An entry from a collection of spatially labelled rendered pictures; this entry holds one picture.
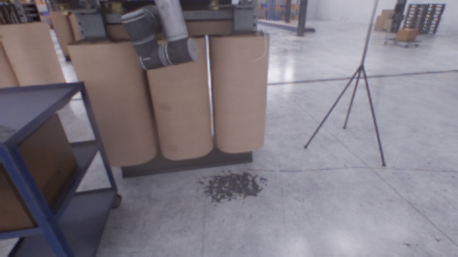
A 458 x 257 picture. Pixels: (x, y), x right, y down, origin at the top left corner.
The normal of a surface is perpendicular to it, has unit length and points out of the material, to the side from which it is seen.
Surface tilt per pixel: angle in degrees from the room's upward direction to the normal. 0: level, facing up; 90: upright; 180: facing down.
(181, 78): 90
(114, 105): 90
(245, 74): 90
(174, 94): 90
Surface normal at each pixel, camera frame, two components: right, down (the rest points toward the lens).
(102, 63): 0.17, 0.42
